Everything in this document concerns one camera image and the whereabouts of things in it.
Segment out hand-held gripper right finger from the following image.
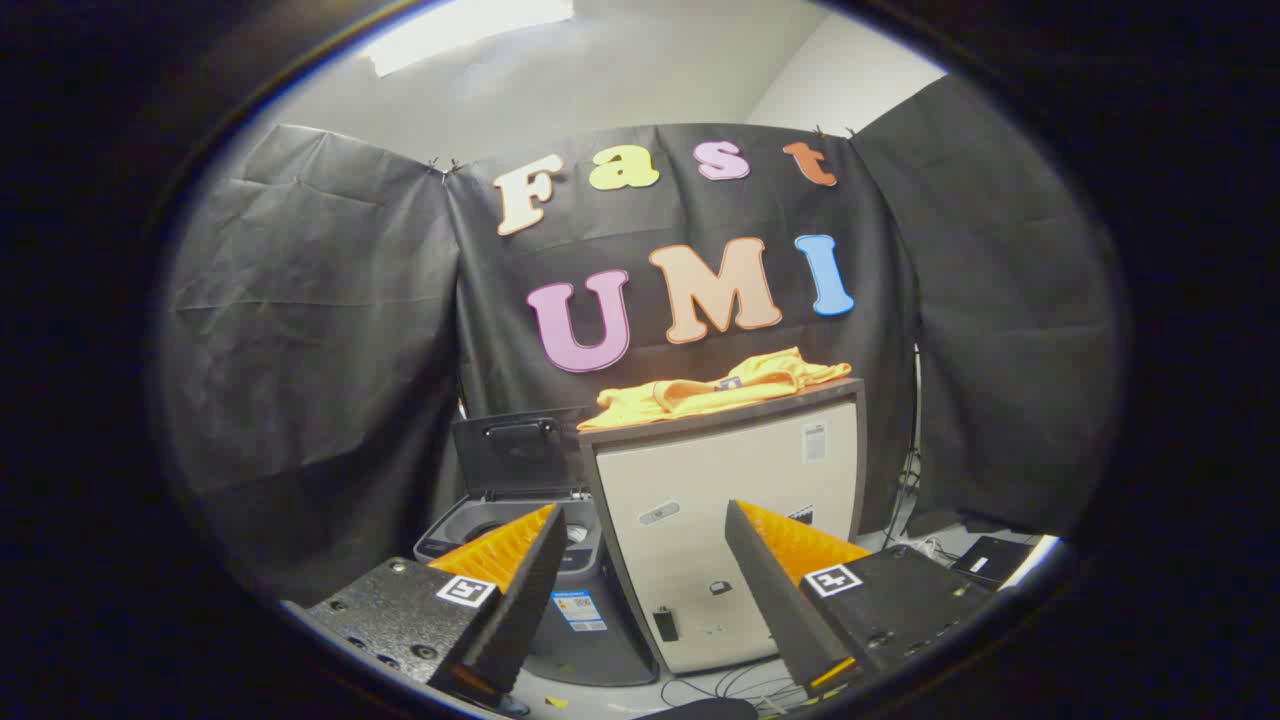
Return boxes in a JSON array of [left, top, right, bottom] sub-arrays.
[[724, 499, 999, 703]]

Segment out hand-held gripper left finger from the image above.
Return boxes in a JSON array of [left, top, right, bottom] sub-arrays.
[[285, 503, 568, 713]]

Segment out grey washing machine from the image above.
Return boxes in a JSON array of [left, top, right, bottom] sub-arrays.
[[413, 405, 661, 689]]

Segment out yellow orange shirt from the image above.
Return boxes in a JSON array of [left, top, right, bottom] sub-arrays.
[[577, 347, 853, 433]]

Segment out beige cabinet with grey top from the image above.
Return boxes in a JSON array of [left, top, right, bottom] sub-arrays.
[[578, 378, 869, 676]]

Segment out black flat box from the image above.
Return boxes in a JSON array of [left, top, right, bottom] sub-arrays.
[[950, 536, 1036, 591]]

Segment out black backdrop cloth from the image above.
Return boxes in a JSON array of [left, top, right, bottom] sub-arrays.
[[160, 75, 1121, 607]]

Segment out black floor cable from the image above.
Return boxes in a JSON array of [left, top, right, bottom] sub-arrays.
[[660, 655, 811, 717]]

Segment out hanging black cables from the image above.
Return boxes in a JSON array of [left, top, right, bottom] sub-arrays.
[[880, 440, 966, 563]]

